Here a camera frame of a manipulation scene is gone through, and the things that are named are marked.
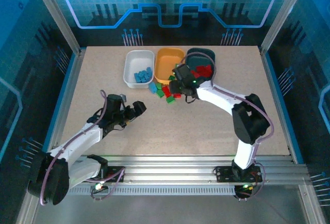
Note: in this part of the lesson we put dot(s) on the green square lego brick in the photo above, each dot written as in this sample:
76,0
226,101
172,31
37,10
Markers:
172,77
160,93
170,100

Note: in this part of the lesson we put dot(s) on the red square lego brick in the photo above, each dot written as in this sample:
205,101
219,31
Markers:
201,68
202,74
208,71
177,95

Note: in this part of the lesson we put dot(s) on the blue long lego brick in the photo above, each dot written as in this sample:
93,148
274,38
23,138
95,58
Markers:
137,77
144,78
148,73

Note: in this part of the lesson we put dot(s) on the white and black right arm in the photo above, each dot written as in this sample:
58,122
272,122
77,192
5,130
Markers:
216,97

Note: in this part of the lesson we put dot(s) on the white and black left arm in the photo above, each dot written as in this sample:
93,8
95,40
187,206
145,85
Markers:
77,138

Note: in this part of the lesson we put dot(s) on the red long lego brick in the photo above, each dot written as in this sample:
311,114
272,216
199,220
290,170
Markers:
167,91

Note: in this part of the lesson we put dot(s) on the green curved lego brick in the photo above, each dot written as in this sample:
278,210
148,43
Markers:
158,86

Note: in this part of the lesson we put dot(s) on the blue sloped lego brick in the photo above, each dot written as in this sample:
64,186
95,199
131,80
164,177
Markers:
153,87

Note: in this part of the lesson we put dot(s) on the orange plastic container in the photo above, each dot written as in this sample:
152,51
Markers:
165,61

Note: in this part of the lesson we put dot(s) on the dark teal plastic container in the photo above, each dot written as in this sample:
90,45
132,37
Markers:
201,60

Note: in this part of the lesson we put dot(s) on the white plastic container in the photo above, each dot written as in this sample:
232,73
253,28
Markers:
139,58

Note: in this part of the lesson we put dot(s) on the blue printed side panel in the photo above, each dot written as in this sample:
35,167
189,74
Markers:
15,53
309,53

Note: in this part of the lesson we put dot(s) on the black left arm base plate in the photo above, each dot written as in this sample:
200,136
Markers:
116,176

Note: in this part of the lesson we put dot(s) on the aluminium front rail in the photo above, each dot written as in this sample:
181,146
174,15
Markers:
167,167

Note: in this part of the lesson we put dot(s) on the aluminium table side rail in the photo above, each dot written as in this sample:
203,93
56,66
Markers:
71,79

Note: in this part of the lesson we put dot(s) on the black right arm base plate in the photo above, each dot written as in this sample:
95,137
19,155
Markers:
224,175

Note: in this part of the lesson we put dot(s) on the aluminium frame post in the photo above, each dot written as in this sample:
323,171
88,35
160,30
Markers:
58,15
283,15

